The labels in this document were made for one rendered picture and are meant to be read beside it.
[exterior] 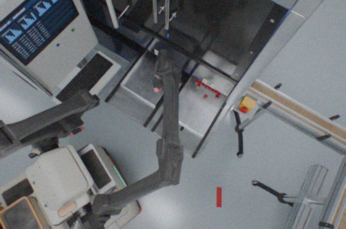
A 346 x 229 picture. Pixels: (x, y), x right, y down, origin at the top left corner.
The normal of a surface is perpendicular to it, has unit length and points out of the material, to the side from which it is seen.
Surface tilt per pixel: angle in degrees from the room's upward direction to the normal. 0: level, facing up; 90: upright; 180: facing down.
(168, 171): 44
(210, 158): 0
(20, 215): 0
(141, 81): 0
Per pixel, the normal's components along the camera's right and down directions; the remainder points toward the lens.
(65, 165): 0.58, -0.60
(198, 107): 0.04, -0.33
